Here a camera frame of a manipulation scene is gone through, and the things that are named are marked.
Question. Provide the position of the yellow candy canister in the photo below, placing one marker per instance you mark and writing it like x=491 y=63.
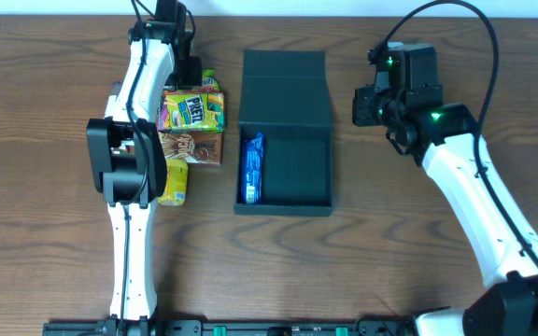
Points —
x=174 y=192

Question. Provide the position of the dark green flip-lid box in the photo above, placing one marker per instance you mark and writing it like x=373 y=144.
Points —
x=285 y=97

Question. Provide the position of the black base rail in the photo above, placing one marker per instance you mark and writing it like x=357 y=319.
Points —
x=192 y=327

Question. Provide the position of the green white candy bar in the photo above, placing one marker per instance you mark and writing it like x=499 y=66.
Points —
x=119 y=150

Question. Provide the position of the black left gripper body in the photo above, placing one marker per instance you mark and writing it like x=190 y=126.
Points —
x=192 y=71

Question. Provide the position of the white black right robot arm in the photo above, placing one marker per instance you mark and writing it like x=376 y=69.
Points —
x=406 y=98

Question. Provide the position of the green gummy worms bag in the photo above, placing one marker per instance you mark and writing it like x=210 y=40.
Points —
x=208 y=82

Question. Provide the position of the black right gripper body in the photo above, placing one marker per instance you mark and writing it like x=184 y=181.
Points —
x=362 y=107

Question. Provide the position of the blue cookie package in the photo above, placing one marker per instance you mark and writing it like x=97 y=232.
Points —
x=252 y=169

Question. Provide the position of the brown Pocky box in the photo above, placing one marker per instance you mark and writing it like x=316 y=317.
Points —
x=193 y=147

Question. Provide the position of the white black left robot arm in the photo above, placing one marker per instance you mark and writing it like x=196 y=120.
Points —
x=128 y=165

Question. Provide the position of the yellow green Pretz box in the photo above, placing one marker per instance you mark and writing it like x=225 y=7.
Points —
x=184 y=112

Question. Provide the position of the purple candy bar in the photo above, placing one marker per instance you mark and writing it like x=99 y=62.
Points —
x=112 y=88

